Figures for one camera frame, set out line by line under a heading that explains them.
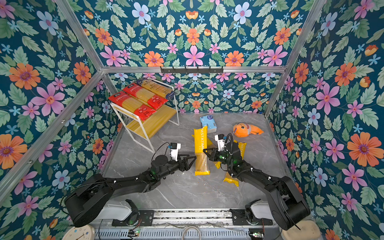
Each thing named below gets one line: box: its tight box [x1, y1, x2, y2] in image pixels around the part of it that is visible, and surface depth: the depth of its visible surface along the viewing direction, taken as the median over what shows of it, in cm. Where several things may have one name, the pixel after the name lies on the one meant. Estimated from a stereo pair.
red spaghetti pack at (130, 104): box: [108, 91, 157, 121], surface depth 78 cm
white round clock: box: [62, 224, 96, 240], surface depth 69 cm
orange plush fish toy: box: [233, 123, 264, 138], surface depth 103 cm
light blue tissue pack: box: [200, 114, 217, 134], surface depth 110 cm
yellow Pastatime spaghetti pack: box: [191, 126, 211, 176], surface depth 84 cm
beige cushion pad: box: [281, 220, 321, 240], surface depth 68 cm
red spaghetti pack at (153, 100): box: [123, 82, 169, 110], surface depth 82 cm
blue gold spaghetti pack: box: [135, 79, 175, 100], surface depth 86 cm
